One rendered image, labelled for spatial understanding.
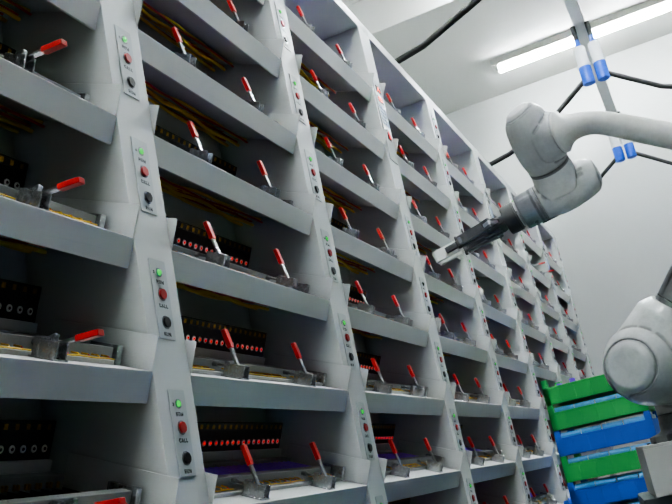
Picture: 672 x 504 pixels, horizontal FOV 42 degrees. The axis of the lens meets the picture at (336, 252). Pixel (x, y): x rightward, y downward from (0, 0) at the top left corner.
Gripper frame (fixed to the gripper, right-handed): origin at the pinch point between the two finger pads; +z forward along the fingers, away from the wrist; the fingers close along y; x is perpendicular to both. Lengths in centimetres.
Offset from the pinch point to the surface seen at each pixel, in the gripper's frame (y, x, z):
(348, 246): -18.2, 8.0, 18.1
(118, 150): -110, 5, 18
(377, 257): 1.3, 8.7, 17.7
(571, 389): 73, -36, -3
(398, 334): 5.6, -11.3, 22.3
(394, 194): 29.9, 33.5, 12.3
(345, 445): -40, -38, 30
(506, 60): 329, 198, -31
